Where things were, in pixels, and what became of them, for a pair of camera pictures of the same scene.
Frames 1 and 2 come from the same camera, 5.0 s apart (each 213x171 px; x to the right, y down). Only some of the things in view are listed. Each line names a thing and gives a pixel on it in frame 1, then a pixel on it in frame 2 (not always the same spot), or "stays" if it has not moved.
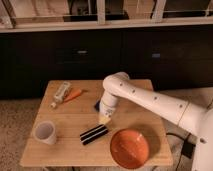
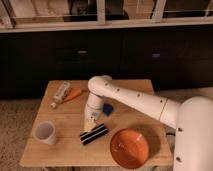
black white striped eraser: (93, 133) stays
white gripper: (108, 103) -> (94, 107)
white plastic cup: (45, 131) stays
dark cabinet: (173, 58) stays
